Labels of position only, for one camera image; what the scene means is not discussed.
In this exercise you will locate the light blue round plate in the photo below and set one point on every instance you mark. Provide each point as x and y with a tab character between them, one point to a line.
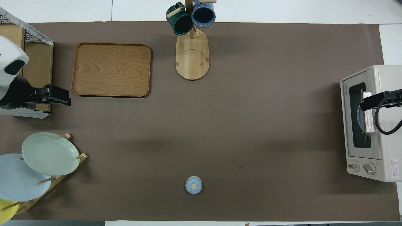
360	119

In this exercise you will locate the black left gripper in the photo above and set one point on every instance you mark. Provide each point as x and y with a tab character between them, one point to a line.
39	94

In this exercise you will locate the brown table mat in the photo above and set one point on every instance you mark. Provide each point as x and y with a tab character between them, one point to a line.
220	125

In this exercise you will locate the wooden plate rack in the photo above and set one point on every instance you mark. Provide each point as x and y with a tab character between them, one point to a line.
59	182

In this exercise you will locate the pale green plate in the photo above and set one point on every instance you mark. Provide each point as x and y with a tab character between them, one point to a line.
50	153

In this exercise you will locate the blue mug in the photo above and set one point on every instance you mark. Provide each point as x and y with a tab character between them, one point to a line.
203	15

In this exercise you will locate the small blue lidded jar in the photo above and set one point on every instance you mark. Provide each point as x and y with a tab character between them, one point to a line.
193	185

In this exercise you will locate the wooden two-tier shelf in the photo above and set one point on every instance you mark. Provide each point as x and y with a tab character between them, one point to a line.
40	69

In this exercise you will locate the yellow plate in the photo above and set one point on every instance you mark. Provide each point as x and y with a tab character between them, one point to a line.
6	213

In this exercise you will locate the pale blue racked plate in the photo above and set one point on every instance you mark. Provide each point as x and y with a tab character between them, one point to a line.
19	182

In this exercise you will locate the rectangular wooden tray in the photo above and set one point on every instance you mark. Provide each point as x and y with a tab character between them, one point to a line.
110	69

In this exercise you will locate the wooden mug tree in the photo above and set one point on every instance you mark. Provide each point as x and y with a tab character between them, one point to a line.
192	59

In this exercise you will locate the beige toaster oven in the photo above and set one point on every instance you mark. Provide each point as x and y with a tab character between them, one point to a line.
391	147

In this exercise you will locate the dark green mug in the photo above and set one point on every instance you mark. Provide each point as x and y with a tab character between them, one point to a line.
182	23

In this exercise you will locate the large round oven knob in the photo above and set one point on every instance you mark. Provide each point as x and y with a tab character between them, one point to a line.
369	169

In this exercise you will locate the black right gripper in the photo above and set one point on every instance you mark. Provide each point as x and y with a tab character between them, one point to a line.
394	99

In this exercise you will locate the glass oven door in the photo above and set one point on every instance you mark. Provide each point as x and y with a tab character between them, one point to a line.
353	138

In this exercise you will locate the small round oven knob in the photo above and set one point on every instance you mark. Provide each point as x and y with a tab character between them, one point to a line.
354	166

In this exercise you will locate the red warning sticker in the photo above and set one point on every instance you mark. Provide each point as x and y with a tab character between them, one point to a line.
394	168

